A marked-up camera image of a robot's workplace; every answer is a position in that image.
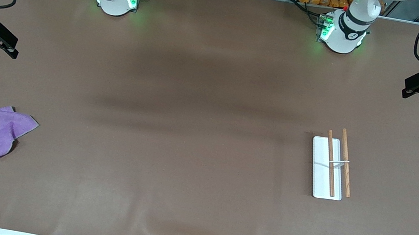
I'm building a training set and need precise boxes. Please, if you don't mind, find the brown table mat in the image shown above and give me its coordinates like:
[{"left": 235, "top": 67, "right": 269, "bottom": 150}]
[{"left": 0, "top": 0, "right": 419, "bottom": 235}]

